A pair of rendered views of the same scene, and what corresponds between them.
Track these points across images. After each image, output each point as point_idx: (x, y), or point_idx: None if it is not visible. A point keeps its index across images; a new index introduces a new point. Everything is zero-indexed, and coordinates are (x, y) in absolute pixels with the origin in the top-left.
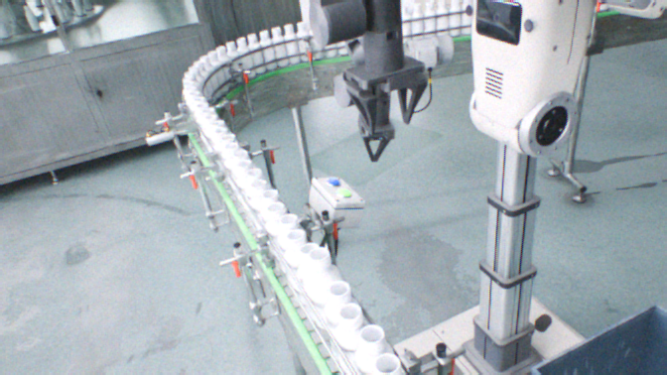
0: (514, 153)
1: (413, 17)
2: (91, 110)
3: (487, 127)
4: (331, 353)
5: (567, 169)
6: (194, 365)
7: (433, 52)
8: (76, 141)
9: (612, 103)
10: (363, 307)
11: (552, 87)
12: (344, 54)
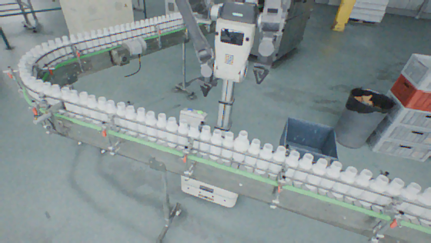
0: (232, 82)
1: (121, 31)
2: None
3: (224, 75)
4: (253, 166)
5: (184, 87)
6: (73, 242)
7: (140, 46)
8: None
9: (177, 59)
10: (143, 168)
11: (246, 58)
12: (92, 51)
